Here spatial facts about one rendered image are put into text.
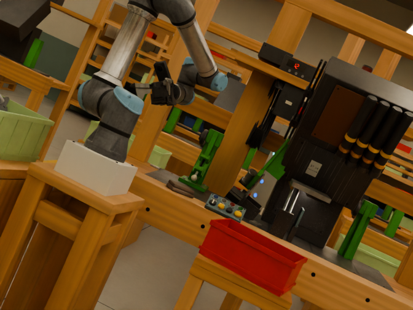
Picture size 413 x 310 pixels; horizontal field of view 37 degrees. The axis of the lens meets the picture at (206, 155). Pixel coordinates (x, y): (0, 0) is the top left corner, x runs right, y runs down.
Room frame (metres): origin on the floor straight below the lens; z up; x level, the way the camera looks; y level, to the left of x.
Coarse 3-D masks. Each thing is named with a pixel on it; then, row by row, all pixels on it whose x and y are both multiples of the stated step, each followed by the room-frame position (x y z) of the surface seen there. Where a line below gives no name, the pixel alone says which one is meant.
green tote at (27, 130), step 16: (0, 112) 1.99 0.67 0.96; (16, 112) 2.36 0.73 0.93; (32, 112) 2.34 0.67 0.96; (0, 128) 2.03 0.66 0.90; (16, 128) 2.12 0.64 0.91; (32, 128) 2.21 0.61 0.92; (48, 128) 2.30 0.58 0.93; (0, 144) 2.07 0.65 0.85; (16, 144) 2.15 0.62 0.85; (32, 144) 2.25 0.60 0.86; (16, 160) 2.19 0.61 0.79; (32, 160) 2.29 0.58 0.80
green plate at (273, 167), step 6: (288, 138) 2.53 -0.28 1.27; (282, 150) 2.55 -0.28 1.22; (276, 156) 2.54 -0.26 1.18; (282, 156) 2.55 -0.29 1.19; (270, 162) 2.54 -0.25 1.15; (276, 162) 2.55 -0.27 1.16; (264, 168) 2.54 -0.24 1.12; (270, 168) 2.55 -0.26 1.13; (276, 168) 2.55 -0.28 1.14; (282, 168) 2.54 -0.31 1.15; (276, 174) 2.55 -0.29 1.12; (282, 174) 2.54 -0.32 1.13
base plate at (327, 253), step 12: (168, 180) 2.61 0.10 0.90; (264, 228) 2.50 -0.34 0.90; (300, 240) 2.61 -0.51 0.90; (312, 252) 2.45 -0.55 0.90; (324, 252) 2.60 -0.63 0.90; (336, 252) 2.76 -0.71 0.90; (336, 264) 2.41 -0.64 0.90; (348, 264) 2.56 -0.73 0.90; (360, 264) 2.72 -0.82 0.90; (360, 276) 2.40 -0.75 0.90; (372, 276) 2.54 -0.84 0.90
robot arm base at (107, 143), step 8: (96, 128) 2.10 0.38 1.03; (104, 128) 2.07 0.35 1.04; (112, 128) 2.07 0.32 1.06; (96, 136) 2.07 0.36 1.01; (104, 136) 2.06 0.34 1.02; (112, 136) 2.06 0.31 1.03; (120, 136) 2.08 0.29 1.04; (128, 136) 2.10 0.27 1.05; (88, 144) 2.06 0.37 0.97; (96, 144) 2.05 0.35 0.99; (104, 144) 2.05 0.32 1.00; (112, 144) 2.06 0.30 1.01; (120, 144) 2.08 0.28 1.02; (96, 152) 2.04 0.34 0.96; (104, 152) 2.04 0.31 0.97; (112, 152) 2.05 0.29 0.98; (120, 152) 2.07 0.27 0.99; (120, 160) 2.08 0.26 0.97
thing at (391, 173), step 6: (402, 144) 11.58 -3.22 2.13; (396, 150) 11.49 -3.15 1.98; (402, 150) 11.58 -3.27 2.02; (408, 150) 11.57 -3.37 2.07; (408, 156) 11.46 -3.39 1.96; (390, 168) 11.58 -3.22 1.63; (402, 168) 11.55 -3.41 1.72; (390, 174) 11.48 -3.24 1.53; (396, 174) 11.51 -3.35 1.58; (402, 174) 11.55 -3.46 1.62; (402, 180) 11.45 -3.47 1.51; (408, 180) 11.48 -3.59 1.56; (378, 210) 11.54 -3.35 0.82; (390, 216) 11.51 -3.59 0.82; (336, 222) 11.94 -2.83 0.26; (402, 222) 11.48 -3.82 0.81; (408, 222) 11.47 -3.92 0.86; (408, 228) 11.46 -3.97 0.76
